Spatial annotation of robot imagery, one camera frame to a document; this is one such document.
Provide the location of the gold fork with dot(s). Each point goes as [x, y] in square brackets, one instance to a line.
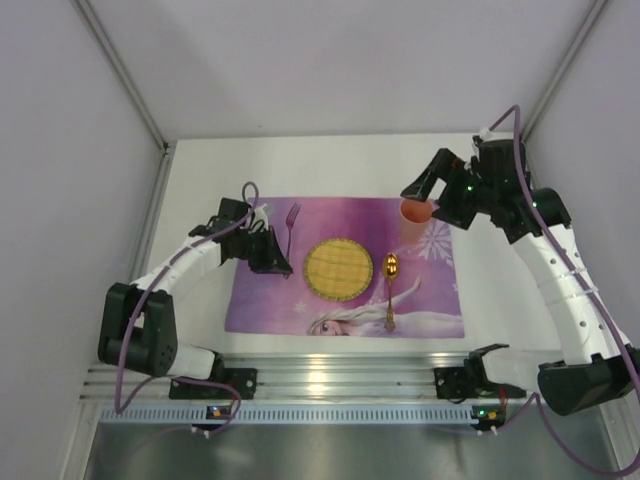
[390, 270]

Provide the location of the yellow round woven coaster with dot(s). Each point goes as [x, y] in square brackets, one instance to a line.
[338, 269]

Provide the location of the aluminium mounting rail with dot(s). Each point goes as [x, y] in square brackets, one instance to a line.
[334, 378]

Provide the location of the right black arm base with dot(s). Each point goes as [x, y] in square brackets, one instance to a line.
[469, 381]

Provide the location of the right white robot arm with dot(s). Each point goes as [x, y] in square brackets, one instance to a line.
[589, 370]

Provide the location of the perforated grey cable duct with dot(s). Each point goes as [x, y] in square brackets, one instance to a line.
[298, 414]

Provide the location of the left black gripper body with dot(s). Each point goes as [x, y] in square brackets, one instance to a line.
[259, 245]

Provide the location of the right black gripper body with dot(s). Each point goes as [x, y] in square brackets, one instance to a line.
[451, 178]

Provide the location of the pink plastic cup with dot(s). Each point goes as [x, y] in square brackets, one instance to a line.
[414, 219]

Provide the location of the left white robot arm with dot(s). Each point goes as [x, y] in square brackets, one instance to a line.
[139, 327]

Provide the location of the purple Frozen placemat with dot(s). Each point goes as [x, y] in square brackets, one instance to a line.
[425, 294]

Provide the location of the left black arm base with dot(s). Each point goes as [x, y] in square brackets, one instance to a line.
[242, 380]

